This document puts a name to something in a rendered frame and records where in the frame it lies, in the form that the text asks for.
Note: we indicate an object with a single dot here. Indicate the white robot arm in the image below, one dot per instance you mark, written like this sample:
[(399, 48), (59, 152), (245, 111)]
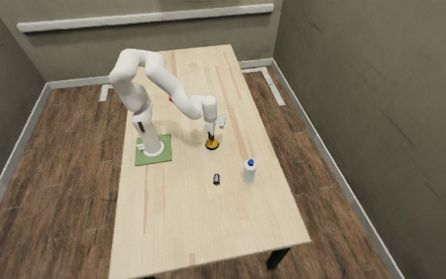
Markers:
[(120, 78)]

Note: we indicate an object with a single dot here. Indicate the white bottle with blue cap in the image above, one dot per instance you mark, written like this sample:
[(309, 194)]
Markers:
[(249, 171)]

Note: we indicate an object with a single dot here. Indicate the yellow and black service bell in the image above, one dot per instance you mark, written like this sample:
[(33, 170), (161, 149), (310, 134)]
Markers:
[(212, 144)]

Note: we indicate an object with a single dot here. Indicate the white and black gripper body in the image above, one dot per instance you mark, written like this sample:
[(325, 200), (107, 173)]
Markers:
[(209, 127)]

